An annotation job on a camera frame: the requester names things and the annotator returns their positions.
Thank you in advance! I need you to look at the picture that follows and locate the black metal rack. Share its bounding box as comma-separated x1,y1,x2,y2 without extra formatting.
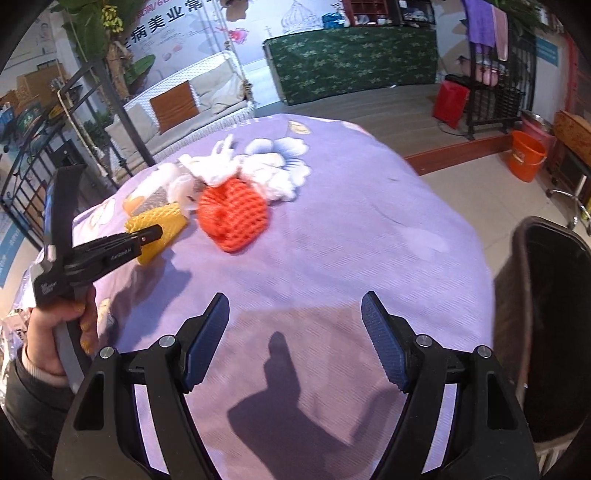
464,28,539,141

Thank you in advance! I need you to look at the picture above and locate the red telephone booth cabinet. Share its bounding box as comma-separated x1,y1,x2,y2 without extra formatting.
344,0,391,26

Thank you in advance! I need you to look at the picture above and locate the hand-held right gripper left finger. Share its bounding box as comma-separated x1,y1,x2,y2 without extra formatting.
52,292,230,480

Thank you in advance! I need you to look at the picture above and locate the orange cushion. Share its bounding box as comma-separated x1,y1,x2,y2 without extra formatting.
150,80,200,134

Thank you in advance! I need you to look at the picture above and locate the orange foam fruit net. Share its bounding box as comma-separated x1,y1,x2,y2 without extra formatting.
196,178,271,254

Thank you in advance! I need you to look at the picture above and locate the large crumpled white tissue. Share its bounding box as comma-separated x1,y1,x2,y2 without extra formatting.
178,135,247,188

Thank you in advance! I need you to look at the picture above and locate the orange bucket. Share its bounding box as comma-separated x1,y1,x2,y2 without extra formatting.
503,130,548,183

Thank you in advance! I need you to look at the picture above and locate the green potted plant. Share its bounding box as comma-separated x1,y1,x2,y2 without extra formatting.
498,0,541,33

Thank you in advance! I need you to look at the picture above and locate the purple floral blanket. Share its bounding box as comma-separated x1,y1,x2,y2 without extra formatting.
0,113,497,480

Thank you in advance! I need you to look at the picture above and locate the white cushion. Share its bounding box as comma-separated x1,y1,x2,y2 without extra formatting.
191,58,245,116
106,104,160,148

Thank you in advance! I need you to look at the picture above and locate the red bag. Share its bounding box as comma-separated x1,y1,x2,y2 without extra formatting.
431,80,471,130

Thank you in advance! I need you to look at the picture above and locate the black metal bed frame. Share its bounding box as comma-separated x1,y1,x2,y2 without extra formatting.
0,58,158,227

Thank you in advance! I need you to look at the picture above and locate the pink basin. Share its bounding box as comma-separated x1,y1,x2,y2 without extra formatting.
521,110,558,144

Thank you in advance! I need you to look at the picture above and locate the purple towel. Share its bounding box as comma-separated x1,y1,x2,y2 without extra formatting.
463,0,497,49

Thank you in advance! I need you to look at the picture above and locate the chrome chair base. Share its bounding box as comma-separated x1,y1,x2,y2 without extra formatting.
547,175,591,229

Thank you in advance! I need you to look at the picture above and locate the white wicker swing sofa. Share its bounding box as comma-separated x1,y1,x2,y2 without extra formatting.
105,51,256,169

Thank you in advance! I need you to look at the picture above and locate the pink floral washbasin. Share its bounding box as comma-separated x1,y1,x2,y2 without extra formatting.
471,60,504,85

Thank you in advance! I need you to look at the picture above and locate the pink towel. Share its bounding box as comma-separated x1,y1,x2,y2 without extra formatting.
490,4,509,61

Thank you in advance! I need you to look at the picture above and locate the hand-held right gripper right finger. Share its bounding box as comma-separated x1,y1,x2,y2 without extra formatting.
361,291,541,480

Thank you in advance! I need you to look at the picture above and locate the green patterned counter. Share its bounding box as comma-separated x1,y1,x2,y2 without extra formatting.
263,24,438,106

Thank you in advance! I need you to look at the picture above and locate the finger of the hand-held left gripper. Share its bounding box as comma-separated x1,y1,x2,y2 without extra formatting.
45,162,88,264
65,224,164,282

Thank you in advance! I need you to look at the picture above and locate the person's left hand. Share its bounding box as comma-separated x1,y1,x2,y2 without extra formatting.
23,286,100,374

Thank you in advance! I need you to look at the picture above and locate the black trash bin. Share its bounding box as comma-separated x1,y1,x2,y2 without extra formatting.
494,216,591,462

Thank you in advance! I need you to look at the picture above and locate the yellow foam fruit net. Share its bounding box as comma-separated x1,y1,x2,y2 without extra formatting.
124,203,189,265

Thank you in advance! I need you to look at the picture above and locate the person's left forearm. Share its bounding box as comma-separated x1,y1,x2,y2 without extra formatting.
0,346,79,462

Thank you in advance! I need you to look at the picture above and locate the blue wall sign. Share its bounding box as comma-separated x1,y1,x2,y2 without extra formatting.
538,39,560,68

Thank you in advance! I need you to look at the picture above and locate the banana plant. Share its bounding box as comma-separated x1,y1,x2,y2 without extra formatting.
51,0,158,102

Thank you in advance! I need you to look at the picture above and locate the large wall banner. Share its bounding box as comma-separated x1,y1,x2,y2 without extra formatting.
117,0,352,84

